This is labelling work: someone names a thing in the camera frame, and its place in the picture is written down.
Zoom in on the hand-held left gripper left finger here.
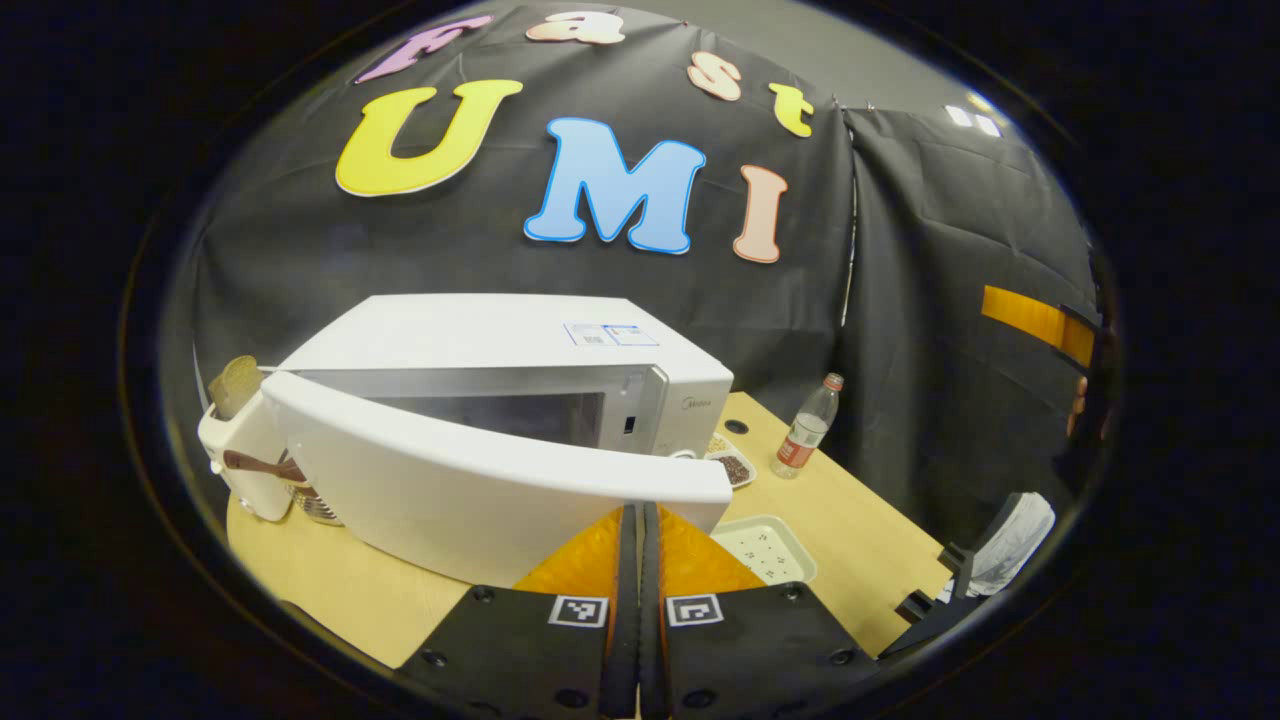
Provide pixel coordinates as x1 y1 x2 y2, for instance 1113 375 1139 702
400 503 641 720

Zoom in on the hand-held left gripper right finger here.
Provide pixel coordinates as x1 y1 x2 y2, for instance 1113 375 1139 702
640 503 883 720

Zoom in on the white microwave oven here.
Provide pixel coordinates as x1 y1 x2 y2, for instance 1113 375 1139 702
260 293 736 589

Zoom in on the cream square plate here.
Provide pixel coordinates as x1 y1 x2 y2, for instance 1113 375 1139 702
710 514 818 586

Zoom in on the white divided bean tray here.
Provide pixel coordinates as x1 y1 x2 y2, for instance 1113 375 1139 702
690 432 758 489

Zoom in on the clear water bottle red label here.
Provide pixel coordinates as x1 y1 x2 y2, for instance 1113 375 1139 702
771 373 844 480

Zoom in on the white plastic bag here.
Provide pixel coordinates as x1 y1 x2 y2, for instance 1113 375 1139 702
940 492 1056 601

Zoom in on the black backdrop cloth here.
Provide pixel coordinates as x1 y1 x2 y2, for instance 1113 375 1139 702
190 0 1111 546

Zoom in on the white toaster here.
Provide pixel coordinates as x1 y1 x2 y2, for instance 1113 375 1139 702
197 385 306 523

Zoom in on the brown bread slice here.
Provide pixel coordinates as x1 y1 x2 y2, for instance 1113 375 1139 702
208 355 266 421

